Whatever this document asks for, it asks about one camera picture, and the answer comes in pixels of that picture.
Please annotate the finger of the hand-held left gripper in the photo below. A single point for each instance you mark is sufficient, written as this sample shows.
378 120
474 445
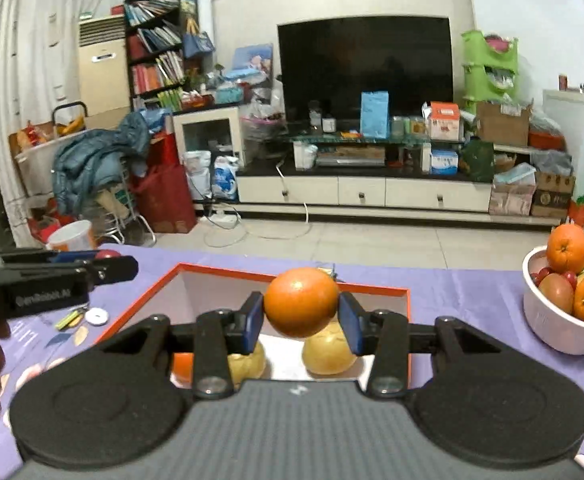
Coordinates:
74 256
116 269

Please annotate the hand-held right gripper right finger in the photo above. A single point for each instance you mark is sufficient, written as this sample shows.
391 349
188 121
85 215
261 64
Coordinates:
351 325

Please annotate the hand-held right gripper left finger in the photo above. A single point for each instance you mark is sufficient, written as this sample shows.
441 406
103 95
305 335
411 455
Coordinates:
253 322

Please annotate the orange cardboard box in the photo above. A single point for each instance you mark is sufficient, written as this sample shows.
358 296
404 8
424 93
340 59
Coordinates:
206 290

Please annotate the orange white canister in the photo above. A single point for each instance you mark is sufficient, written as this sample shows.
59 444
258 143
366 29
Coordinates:
69 235

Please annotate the red gift carton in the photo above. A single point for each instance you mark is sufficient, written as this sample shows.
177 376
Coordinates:
46 227

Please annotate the white round disc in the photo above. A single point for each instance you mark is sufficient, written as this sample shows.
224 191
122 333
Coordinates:
95 316

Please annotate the red tote bag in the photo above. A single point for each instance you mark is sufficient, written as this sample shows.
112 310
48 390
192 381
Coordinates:
166 195

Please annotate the blue padded jacket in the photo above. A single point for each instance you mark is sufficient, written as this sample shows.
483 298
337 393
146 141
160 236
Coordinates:
91 160

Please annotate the white storage bin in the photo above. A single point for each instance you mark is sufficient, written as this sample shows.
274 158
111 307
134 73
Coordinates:
36 165

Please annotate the purple floral tablecloth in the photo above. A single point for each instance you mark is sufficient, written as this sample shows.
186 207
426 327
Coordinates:
472 310

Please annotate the white plastic sack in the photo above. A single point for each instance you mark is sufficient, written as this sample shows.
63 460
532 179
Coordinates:
197 175

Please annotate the white television cabinet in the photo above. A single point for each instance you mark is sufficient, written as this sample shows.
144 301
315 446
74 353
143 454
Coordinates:
362 190

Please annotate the white blue flour sack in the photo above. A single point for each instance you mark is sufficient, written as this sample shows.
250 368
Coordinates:
225 177

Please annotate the white glass door cabinet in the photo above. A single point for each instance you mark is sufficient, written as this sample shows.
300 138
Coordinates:
181 135

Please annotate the silver media player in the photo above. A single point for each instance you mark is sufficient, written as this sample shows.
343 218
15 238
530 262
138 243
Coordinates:
350 159

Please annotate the white plastic jug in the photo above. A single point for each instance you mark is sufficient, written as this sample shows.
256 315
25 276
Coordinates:
305 156

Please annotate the beige standing air conditioner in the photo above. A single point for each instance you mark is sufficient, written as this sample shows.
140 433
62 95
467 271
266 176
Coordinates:
104 75

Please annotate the blue white mask box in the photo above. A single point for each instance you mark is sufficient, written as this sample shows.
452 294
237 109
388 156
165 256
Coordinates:
444 162

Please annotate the glass television shelf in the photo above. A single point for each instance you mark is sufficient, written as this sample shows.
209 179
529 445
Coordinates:
397 139

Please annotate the clear plastic bag bundle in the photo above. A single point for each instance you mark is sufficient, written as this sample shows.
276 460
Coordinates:
262 125

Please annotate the black bookshelf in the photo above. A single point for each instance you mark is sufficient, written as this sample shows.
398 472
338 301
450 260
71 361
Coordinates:
156 72

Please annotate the white bowl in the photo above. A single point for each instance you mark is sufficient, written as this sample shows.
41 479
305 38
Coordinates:
552 330

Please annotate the white curtain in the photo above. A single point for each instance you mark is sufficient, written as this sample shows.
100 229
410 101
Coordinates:
31 60

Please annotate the small white label jar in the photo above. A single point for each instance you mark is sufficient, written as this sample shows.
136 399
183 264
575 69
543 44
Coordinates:
329 125

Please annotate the pink patterned carton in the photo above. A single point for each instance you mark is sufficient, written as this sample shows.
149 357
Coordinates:
509 200

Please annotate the teal tissue box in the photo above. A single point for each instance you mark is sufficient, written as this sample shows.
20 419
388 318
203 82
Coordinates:
229 96

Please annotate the dark green gift bag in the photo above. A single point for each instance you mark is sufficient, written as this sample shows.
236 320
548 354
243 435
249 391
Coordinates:
478 160

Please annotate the dark glass jar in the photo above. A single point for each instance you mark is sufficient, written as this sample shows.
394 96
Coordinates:
315 117

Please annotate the light blue paper bag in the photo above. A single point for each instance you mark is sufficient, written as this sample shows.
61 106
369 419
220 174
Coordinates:
374 114

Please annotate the orange white carton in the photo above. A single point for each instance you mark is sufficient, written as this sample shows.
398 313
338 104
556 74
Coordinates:
444 122

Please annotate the dark brown carton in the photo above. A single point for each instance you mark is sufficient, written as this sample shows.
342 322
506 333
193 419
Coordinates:
552 200

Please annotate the open cardboard box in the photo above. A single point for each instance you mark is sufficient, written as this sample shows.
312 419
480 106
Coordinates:
502 127

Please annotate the blue photo board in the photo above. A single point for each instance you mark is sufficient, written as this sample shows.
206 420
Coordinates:
254 60

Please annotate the black television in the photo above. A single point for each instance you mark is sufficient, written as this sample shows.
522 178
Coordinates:
347 60

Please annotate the green plastic rack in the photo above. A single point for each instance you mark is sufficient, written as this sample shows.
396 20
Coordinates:
474 75

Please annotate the white chest freezer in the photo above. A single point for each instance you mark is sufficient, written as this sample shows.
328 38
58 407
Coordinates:
582 130

